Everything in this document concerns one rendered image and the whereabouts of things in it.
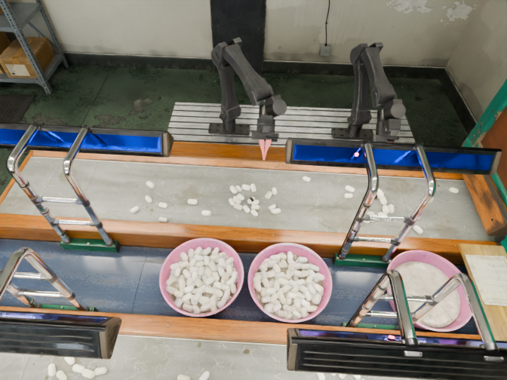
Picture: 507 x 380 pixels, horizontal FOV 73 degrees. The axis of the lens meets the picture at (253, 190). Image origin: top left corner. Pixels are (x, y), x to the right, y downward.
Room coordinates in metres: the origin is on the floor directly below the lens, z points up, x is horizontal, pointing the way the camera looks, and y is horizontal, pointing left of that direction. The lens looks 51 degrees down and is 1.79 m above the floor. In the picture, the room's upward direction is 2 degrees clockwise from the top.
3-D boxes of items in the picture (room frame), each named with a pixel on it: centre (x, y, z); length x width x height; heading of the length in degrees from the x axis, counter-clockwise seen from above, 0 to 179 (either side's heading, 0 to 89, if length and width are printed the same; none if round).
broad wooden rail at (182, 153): (1.02, 0.03, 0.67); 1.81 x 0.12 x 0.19; 89
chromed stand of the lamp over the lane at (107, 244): (0.69, 0.57, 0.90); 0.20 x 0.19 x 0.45; 89
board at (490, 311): (0.46, -0.78, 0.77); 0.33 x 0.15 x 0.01; 179
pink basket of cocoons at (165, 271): (0.48, 0.15, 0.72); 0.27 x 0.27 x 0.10
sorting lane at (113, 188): (0.81, 0.03, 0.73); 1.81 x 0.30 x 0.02; 89
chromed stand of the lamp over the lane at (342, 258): (0.67, -0.40, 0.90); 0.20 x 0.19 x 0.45; 89
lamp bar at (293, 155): (0.75, -0.40, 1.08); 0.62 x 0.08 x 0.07; 89
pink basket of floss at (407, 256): (0.46, -0.57, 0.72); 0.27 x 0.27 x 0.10
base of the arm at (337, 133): (1.28, -0.47, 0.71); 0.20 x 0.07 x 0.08; 90
